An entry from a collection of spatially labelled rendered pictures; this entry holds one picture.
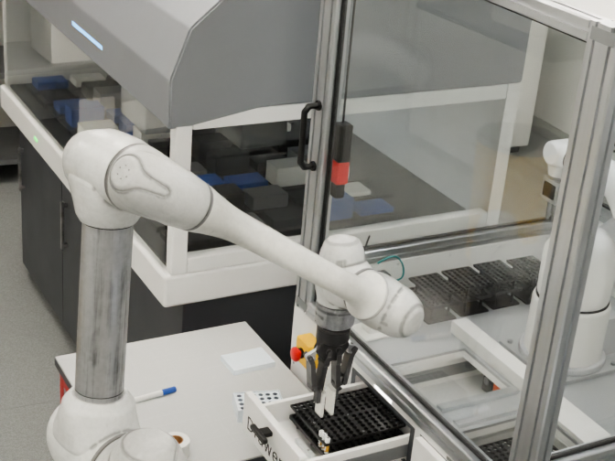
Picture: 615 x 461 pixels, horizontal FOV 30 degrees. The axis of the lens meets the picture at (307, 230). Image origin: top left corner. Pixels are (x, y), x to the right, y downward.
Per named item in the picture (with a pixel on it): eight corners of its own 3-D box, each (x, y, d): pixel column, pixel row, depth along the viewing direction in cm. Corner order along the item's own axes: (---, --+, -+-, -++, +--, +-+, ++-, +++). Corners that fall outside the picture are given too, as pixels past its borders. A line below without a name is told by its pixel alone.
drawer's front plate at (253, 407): (296, 498, 259) (299, 457, 254) (242, 428, 282) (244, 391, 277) (303, 496, 260) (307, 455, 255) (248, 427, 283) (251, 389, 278)
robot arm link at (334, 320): (308, 294, 255) (306, 317, 257) (328, 313, 247) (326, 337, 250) (344, 288, 259) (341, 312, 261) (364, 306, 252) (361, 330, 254)
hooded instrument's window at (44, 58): (166, 273, 334) (170, 127, 315) (5, 86, 474) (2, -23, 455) (483, 222, 386) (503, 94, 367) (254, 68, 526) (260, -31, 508)
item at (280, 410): (300, 486, 261) (302, 464, 258) (252, 425, 281) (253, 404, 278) (446, 447, 279) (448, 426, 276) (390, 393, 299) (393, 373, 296)
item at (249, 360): (233, 375, 314) (233, 370, 314) (220, 359, 321) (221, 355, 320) (275, 366, 320) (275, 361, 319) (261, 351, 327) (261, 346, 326)
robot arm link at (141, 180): (224, 181, 212) (180, 162, 222) (155, 145, 199) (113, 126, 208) (193, 245, 212) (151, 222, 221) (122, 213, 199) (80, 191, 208)
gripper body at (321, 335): (342, 312, 260) (338, 348, 264) (309, 318, 256) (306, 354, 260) (359, 327, 254) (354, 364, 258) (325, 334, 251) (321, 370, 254)
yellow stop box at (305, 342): (305, 371, 304) (307, 348, 301) (292, 358, 310) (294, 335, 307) (321, 368, 307) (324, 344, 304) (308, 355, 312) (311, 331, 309)
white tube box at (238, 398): (237, 423, 294) (238, 410, 292) (231, 404, 301) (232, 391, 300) (285, 420, 297) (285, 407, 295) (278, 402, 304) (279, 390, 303)
